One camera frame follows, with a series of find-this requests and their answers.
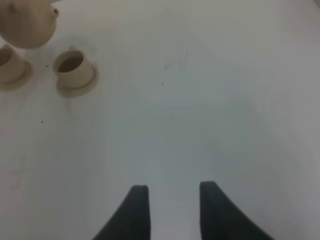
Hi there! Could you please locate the beige cup saucer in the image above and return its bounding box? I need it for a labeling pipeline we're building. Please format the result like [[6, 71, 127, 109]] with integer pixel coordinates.
[[0, 60, 34, 92], [56, 66, 99, 98]]

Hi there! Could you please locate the left beige teacup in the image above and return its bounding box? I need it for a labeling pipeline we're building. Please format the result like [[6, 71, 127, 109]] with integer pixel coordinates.
[[0, 45, 26, 84]]

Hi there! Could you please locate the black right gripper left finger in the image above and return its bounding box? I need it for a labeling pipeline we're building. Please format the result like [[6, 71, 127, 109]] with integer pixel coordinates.
[[95, 185, 151, 240]]

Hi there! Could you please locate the beige teacup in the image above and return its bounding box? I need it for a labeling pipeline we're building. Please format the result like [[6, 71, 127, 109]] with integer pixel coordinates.
[[0, 45, 26, 84], [53, 46, 94, 89]]

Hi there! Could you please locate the right beige cup saucer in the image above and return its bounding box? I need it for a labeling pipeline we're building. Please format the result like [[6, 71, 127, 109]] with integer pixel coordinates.
[[56, 66, 99, 98]]

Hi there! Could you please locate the left beige cup saucer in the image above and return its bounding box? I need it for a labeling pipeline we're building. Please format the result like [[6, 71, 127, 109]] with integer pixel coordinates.
[[0, 60, 34, 92]]

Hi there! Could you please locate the right beige teacup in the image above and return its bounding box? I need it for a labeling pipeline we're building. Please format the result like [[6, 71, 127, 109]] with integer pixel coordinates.
[[53, 46, 94, 89]]

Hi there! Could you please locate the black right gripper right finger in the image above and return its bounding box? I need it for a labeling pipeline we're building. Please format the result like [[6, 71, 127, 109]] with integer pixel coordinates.
[[200, 181, 271, 240]]

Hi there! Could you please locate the beige teapot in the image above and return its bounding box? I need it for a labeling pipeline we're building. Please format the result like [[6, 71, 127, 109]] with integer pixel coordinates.
[[0, 0, 60, 50]]

